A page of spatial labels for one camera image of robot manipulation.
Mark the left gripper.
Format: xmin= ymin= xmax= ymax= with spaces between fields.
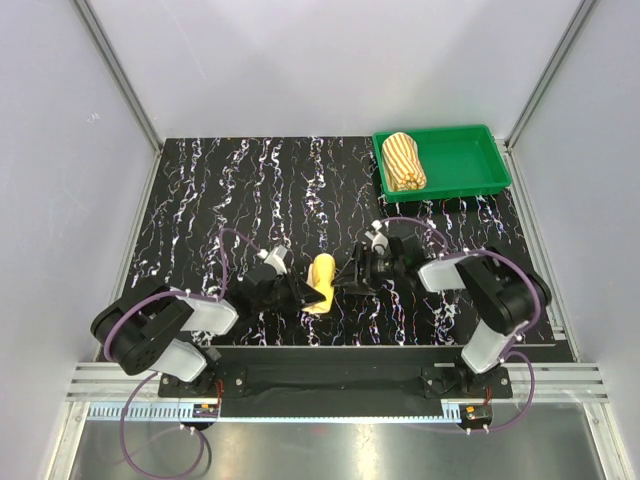
xmin=253 ymin=267 xmax=324 ymax=314

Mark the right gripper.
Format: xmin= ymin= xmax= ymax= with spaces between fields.
xmin=331 ymin=242 xmax=405 ymax=296

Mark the yellow chick towel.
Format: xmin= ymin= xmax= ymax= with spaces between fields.
xmin=303 ymin=253 xmax=336 ymax=315

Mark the orange striped towel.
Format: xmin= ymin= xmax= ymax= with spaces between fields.
xmin=381 ymin=132 xmax=427 ymax=192

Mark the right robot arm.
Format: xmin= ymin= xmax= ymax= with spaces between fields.
xmin=332 ymin=234 xmax=552 ymax=398

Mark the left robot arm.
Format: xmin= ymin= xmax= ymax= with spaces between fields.
xmin=90 ymin=264 xmax=326 ymax=396

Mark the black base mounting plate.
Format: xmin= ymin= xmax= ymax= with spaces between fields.
xmin=158 ymin=346 xmax=513 ymax=422

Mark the green plastic tray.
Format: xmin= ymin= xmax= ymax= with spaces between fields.
xmin=372 ymin=125 xmax=511 ymax=203

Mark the left connector box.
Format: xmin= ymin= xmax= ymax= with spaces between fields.
xmin=192 ymin=403 xmax=220 ymax=419

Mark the connector box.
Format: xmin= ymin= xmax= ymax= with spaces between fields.
xmin=459 ymin=404 xmax=493 ymax=434
xmin=192 ymin=403 xmax=220 ymax=419

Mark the right connector box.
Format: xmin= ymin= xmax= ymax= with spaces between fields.
xmin=459 ymin=404 xmax=493 ymax=434

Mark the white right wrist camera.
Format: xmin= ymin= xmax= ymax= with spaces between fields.
xmin=365 ymin=220 xmax=389 ymax=255

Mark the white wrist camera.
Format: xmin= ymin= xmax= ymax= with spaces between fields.
xmin=365 ymin=220 xmax=389 ymax=255
xmin=257 ymin=245 xmax=289 ymax=275

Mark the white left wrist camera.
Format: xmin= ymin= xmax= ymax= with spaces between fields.
xmin=257 ymin=245 xmax=289 ymax=275

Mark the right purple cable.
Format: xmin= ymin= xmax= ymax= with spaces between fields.
xmin=379 ymin=217 xmax=544 ymax=434

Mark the purple cable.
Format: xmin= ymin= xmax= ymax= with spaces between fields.
xmin=103 ymin=228 xmax=274 ymax=475
xmin=379 ymin=217 xmax=544 ymax=434

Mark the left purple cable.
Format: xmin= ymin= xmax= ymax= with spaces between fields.
xmin=103 ymin=228 xmax=274 ymax=475

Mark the aluminium frame rail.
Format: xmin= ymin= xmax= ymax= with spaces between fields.
xmin=66 ymin=363 xmax=608 ymax=424

